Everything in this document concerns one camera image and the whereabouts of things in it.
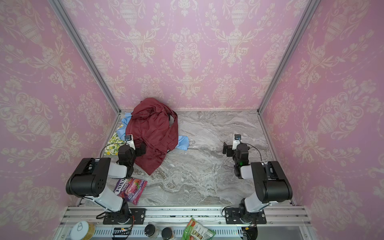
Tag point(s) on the right corner aluminium post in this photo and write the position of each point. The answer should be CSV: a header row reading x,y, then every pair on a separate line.
x,y
296,37

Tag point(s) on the aluminium front rail frame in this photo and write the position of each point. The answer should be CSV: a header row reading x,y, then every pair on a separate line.
x,y
284,222

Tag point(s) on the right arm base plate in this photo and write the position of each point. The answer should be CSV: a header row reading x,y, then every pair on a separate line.
x,y
236,216

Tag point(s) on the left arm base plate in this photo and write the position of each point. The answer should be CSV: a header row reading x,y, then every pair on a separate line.
x,y
131,217

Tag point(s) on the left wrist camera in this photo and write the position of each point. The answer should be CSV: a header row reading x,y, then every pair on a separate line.
x,y
130,141

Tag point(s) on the left corner aluminium post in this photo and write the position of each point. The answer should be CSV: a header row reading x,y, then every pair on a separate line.
x,y
75,36

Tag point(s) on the maroon shirt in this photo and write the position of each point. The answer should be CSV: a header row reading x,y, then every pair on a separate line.
x,y
155,125

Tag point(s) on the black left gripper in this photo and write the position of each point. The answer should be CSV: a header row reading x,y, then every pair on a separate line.
x,y
140,149

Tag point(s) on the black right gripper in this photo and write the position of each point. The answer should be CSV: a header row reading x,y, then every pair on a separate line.
x,y
227,149

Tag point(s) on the small electronics board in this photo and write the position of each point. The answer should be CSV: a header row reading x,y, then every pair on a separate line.
x,y
121,233

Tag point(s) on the black lidded jar right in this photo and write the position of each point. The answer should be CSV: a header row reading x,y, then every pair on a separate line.
x,y
168,234

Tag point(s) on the purple candy bag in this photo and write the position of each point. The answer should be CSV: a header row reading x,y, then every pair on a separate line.
x,y
130,189

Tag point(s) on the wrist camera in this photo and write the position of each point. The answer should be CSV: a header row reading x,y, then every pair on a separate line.
x,y
237,140
130,141

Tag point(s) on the lemon print cloth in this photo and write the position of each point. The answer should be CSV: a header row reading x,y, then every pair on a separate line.
x,y
113,145

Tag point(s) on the black lidded jar left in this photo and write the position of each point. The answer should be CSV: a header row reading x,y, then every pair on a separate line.
x,y
152,231

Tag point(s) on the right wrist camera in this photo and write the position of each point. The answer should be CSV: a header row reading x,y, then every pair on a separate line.
x,y
237,140

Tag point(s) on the white lidded jar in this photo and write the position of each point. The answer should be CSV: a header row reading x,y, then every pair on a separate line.
x,y
83,231

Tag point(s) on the black lidded jar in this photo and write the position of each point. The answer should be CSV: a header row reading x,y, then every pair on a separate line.
x,y
152,231
168,234

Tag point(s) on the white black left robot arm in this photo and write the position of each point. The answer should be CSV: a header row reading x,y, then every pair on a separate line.
x,y
111,186

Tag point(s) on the green snack packet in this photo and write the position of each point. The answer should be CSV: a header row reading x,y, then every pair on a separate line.
x,y
196,231

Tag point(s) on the corner aluminium post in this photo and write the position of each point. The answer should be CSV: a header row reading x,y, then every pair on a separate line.
x,y
75,36
296,37

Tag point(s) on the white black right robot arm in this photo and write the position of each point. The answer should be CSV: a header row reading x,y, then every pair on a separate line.
x,y
270,182

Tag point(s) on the light blue cloth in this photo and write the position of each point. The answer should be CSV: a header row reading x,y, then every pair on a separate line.
x,y
183,141

